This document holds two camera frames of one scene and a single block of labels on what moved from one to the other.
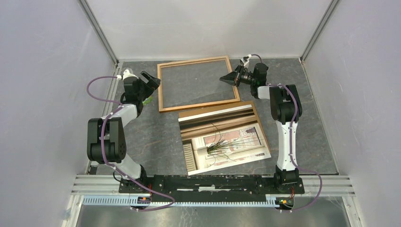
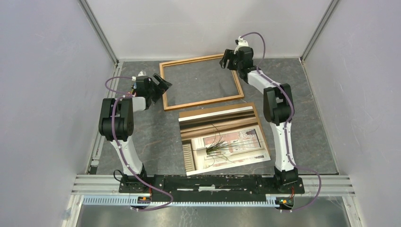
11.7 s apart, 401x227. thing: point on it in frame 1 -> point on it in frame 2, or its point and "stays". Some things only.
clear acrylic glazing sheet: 184,83 stays
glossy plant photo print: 222,139 stays
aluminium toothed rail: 127,202 stays
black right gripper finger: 230,78 -> 223,62
